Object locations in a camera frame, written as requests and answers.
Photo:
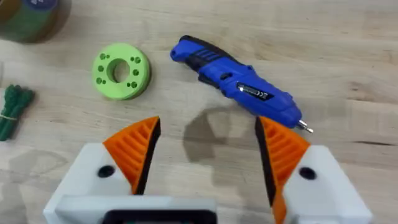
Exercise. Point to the green toy vegetable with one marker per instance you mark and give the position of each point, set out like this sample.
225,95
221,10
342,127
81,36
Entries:
14,109

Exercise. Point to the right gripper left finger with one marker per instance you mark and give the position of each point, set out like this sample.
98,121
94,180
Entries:
124,161

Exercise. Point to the brown tub with toys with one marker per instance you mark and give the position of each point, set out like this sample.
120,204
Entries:
28,18

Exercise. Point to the blue electric screwdriver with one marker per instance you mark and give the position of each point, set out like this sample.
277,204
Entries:
236,81

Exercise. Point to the green disc with holes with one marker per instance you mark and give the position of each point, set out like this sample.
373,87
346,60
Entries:
102,71

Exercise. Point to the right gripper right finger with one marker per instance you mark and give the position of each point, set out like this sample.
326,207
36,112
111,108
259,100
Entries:
298,180

